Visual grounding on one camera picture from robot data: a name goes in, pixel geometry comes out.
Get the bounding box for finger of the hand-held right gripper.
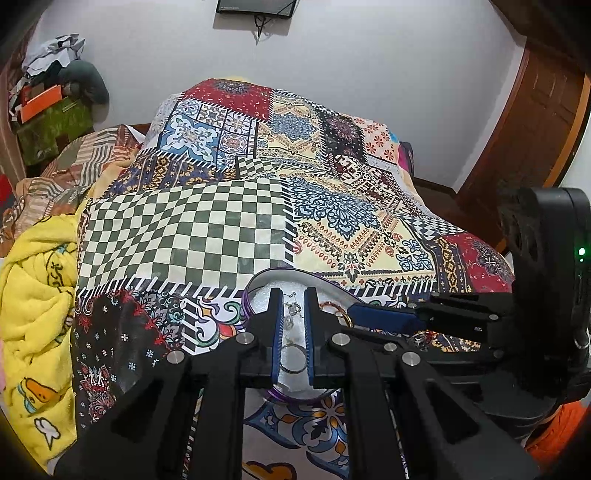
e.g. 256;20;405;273
347;292;516;352

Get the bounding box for green cloth-covered cabinet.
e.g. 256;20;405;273
16;97;94;167

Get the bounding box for striped brown blanket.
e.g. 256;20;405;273
0;124;151;257

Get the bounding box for small black monitor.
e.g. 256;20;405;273
216;0;300;18

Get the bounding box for pile of clothes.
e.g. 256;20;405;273
7;34;86;121

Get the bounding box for purple heart-shaped jewelry box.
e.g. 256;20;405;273
241;268;366;407

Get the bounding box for patchwork printed blanket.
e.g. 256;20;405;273
71;78;516;480

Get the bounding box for brown beaded bracelet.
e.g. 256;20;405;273
322;301;352;325

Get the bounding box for silver ring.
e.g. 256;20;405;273
281;344;307;374

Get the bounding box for wooden door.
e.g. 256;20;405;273
455;37;591;253

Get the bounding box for orange box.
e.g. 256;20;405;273
18;84;64;123

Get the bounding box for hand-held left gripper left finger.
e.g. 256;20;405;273
53;287;284;480

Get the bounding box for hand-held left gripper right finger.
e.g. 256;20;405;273
302;286;541;480

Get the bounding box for yellow cartoon blanket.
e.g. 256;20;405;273
0;212;91;472

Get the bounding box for small silver earring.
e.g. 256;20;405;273
283;299;302;329

